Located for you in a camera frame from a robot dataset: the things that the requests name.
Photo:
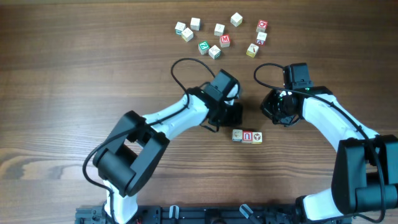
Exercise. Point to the teal edged white block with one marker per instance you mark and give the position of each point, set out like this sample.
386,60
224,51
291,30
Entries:
180,27

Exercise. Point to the yellow letter S block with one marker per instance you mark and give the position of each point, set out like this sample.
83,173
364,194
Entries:
236,19

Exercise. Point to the green edged white block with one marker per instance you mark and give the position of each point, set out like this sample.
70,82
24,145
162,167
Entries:
219,30

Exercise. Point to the green letter Z block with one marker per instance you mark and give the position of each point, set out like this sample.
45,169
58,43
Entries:
203,47

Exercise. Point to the blue edged white block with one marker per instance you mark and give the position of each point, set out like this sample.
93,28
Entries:
195,23

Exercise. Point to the red letter M block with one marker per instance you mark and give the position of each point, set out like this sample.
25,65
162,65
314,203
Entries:
225,41

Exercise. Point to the yellow bottle picture block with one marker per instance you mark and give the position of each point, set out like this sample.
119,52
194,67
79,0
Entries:
252,50

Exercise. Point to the yellow edged letter block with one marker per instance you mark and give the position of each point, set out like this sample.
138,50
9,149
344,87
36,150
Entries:
187,34

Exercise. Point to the green letter V block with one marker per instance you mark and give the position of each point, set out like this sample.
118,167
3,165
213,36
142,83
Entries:
214,52

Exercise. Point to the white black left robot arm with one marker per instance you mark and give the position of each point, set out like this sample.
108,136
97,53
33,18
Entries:
128,157

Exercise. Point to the soccer ball yellow block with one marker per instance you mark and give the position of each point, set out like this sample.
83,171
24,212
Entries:
256,137

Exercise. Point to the red letter U block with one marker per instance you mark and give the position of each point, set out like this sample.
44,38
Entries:
247,137

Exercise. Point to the blue letter H block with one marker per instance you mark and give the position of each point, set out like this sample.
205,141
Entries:
237,135

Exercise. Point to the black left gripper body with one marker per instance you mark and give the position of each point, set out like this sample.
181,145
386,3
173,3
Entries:
232,116

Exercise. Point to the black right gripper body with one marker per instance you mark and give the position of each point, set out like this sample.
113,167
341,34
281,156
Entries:
276,108

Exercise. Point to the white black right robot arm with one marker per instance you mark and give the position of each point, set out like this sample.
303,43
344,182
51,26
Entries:
365,172

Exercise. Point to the red letter A block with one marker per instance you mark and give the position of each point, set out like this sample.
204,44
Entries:
261,38

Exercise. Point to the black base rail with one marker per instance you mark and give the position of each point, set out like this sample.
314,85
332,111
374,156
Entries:
201,215

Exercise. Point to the red letter Q block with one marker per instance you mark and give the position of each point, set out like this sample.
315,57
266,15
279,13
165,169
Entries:
261,26

